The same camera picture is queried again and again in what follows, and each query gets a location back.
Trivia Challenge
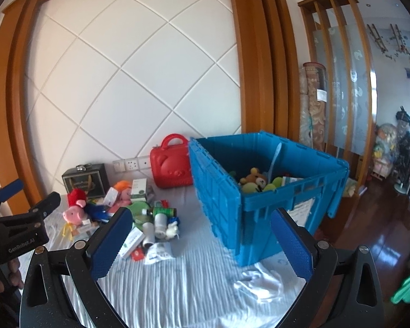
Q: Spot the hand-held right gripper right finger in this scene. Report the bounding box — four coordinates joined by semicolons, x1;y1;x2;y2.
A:
271;207;387;328

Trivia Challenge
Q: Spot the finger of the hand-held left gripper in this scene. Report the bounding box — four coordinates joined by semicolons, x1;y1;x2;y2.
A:
0;178;24;218
0;191;61;228

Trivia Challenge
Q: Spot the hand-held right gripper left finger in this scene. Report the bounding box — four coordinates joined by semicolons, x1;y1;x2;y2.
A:
19;207;134;328

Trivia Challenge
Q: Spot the blue plastic storage crate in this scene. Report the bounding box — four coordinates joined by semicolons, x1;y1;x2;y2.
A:
189;130;350;267

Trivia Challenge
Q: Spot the person's left hand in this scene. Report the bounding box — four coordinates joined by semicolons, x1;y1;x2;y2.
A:
0;258;25;303

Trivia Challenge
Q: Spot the pink pig plush red dress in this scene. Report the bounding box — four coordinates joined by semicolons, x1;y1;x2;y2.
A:
61;188;89;238

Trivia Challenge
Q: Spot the grey white bottle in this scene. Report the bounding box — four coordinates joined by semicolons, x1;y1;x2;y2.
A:
142;222;156;247

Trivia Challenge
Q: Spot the light green round plate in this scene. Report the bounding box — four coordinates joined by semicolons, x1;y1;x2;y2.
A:
126;201;151;226

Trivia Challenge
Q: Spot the crumpled white pouch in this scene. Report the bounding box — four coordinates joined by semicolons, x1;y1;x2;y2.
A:
144;242;175;264

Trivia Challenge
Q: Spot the orange haired pink doll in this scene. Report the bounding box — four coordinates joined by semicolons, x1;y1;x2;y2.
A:
114;181;132;209

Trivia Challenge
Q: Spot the black gift box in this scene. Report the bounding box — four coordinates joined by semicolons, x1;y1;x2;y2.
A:
61;163;110;197

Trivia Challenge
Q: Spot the white plastic bottle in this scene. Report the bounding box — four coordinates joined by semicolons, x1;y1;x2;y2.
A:
154;213;168;238

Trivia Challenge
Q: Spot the white green carton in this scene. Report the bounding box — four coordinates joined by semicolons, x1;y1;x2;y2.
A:
130;178;147;201

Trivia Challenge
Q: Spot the small white blue plush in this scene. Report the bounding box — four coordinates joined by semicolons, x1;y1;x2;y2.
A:
166;216;180;239

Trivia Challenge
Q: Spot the green plush toy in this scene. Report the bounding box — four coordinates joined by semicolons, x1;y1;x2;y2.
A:
264;177;283;192

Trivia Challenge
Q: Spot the brown bear plush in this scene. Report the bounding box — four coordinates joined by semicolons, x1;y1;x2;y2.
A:
251;167;270;190

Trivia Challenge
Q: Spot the white green tissue pack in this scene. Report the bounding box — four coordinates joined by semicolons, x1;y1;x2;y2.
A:
342;178;358;197

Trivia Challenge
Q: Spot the light blue striped bedsheet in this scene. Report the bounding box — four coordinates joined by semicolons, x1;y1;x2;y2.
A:
43;184;315;328

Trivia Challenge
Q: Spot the red toy carry case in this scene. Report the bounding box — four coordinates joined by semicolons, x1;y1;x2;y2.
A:
150;134;194;189

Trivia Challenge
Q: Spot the pale floral rolled carpet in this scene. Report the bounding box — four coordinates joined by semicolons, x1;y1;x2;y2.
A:
299;75;310;140

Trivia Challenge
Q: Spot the beige patterned rolled carpet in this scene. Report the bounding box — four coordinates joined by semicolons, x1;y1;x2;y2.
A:
302;62;327;144

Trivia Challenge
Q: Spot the bagged plush toys pile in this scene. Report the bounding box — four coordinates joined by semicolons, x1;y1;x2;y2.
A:
372;123;402;180

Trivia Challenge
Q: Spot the black coat stand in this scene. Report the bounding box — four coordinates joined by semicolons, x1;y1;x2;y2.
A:
396;107;410;187

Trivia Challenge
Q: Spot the wooden frosted glass partition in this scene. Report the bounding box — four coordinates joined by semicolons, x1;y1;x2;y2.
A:
298;0;378;192

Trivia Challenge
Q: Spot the wooden wall frame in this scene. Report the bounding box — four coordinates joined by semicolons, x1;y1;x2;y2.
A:
0;0;299;212

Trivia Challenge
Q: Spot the wall hanging decoration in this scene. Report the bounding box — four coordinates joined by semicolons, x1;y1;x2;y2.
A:
367;24;410;62

